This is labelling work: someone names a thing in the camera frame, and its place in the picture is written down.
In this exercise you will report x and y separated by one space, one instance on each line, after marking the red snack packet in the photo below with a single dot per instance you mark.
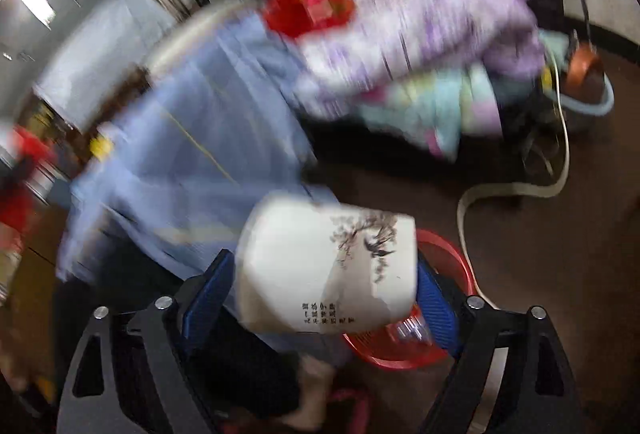
17 209

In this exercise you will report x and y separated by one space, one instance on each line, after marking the blue checked cloth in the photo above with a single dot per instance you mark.
165 154

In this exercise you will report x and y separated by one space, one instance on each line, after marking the pink slipper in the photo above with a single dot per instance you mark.
351 406

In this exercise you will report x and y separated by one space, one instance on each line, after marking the red plastic basket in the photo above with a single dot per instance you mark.
380 355

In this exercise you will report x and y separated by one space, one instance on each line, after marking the teal patterned cloth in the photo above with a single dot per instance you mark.
430 109

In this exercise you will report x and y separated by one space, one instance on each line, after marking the yellow crumpled wrapper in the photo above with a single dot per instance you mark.
100 147

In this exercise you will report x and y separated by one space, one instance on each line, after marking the purple floral sheet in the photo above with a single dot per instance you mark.
425 29

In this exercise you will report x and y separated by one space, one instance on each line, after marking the red patterned blanket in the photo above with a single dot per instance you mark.
300 9

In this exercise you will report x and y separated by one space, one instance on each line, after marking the person's dark trouser leg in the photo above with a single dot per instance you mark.
255 374

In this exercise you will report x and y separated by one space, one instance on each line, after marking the copper pot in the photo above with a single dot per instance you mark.
582 69

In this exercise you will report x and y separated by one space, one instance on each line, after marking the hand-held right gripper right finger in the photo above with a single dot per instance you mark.
440 314

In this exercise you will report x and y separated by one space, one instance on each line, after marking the white paper cup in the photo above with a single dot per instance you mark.
310 264

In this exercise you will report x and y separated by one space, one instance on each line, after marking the person's foot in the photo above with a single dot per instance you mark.
316 394

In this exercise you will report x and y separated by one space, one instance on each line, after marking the clear plastic bottle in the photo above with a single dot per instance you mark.
407 335

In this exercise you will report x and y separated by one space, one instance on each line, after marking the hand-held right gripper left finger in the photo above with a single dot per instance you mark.
207 304

